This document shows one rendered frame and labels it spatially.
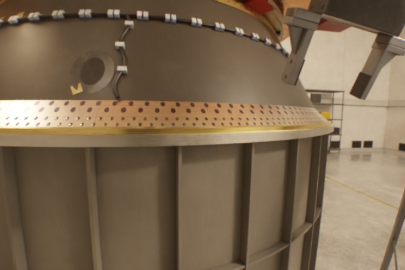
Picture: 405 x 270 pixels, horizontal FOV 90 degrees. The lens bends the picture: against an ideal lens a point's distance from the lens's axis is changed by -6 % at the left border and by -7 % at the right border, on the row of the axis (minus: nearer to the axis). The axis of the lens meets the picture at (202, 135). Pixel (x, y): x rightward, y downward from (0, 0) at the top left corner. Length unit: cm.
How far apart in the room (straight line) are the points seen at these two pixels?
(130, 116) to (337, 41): 800
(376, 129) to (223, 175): 870
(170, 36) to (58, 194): 50
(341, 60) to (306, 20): 793
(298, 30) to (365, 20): 9
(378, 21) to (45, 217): 73
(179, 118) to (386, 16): 40
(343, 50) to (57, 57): 811
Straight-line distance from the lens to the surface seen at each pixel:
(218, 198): 59
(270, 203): 72
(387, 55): 44
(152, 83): 57
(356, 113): 853
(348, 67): 840
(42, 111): 59
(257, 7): 107
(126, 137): 47
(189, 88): 58
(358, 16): 38
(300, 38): 36
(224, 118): 55
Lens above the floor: 121
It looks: 6 degrees down
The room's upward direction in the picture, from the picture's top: 1 degrees clockwise
